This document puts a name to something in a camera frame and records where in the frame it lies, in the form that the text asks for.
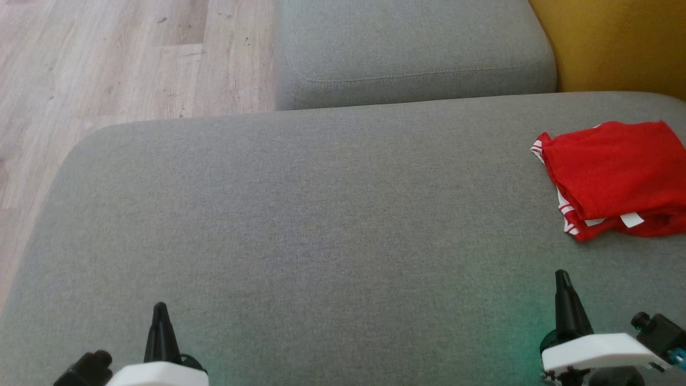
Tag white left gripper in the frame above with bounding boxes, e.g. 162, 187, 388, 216
107, 302, 210, 386

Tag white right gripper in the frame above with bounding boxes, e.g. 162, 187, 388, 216
540, 270, 666, 386

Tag red shorts with white stripes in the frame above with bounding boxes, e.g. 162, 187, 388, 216
557, 188, 686, 242

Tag large grey sofa seat cushion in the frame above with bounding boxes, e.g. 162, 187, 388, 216
0, 91, 686, 386

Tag small grey sofa cushion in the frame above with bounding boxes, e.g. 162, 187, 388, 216
274, 0, 558, 112

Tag red basketball jersey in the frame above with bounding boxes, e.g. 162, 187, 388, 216
531, 121, 686, 239

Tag yellow sofa backrest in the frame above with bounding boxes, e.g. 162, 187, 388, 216
528, 0, 686, 101

